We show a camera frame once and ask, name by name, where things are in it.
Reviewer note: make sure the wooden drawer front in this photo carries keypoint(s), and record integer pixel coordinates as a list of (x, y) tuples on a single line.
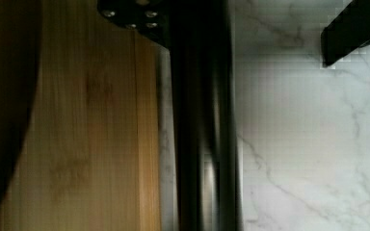
[(78, 125)]

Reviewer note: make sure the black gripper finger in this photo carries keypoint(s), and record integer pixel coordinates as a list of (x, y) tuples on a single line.
[(347, 32)]

